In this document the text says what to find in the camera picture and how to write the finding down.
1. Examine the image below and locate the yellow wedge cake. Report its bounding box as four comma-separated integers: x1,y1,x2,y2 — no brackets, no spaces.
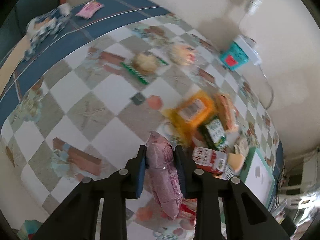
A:
227,153,246,173

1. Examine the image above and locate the round bun clear wrapper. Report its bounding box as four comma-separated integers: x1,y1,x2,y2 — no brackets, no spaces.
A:
169,43,197,66

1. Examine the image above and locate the peach striped snack packet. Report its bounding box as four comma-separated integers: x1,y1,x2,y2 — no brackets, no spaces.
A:
214,93,239,133

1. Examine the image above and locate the teal rimmed white tray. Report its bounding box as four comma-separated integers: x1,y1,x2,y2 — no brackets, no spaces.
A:
240,147,276,208

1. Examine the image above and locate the blue white patterned bag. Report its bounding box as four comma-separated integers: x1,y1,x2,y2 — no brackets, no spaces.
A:
23,3,71,61

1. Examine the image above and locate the white power cable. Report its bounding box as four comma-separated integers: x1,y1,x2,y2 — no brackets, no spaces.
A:
258,63,275,110

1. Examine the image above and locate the red ketchup snack packet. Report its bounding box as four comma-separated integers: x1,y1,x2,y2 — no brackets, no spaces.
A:
192,147,227,176

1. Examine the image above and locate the white power strip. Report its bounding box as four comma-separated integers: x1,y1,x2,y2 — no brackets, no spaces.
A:
233,34,262,66

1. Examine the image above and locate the orange yellow snack packet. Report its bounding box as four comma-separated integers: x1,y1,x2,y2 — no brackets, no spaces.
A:
163,90,217,146

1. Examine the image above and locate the small red snack packet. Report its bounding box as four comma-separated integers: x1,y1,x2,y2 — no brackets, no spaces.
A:
178,198,197,220

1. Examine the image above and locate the small pink packet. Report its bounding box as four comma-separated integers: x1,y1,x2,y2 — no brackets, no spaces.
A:
76,1,104,20

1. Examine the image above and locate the white lamp socket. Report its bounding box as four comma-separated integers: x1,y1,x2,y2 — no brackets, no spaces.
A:
245,0,263,16

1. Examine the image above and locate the pink snack packet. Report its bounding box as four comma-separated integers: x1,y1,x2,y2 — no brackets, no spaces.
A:
146,131,183,220

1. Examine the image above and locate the green white snack packet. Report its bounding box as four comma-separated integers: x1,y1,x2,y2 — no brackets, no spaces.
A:
199,115,227,151

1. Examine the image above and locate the white teal cracker packet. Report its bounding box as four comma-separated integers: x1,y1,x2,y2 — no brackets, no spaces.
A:
219,163,240,180

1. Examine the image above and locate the round cake green wrapper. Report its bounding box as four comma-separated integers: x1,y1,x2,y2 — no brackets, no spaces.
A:
120,51,169,85

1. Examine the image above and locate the teal box with red label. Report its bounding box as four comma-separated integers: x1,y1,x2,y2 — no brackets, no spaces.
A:
219,42,249,71

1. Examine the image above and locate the checkered tablecloth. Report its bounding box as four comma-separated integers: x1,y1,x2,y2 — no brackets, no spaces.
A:
1,0,279,239

